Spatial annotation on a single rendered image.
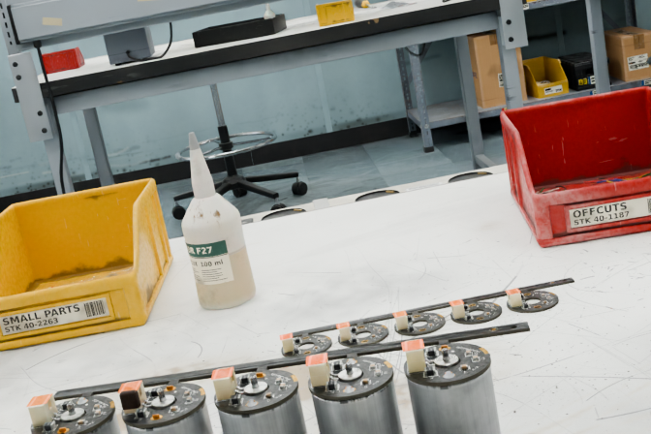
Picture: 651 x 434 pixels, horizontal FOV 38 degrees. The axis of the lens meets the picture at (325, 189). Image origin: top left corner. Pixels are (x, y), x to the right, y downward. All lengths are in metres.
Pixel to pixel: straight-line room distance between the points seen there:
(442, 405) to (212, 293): 0.28
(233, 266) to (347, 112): 4.18
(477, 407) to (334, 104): 4.43
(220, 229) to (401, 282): 0.10
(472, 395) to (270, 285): 0.30
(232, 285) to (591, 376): 0.22
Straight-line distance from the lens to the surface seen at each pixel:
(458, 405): 0.27
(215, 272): 0.53
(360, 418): 0.27
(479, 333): 0.29
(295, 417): 0.28
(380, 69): 4.68
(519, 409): 0.38
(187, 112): 4.68
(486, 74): 4.35
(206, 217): 0.52
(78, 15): 2.54
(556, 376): 0.40
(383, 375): 0.27
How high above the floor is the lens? 0.93
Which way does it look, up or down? 14 degrees down
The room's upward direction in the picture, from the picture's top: 11 degrees counter-clockwise
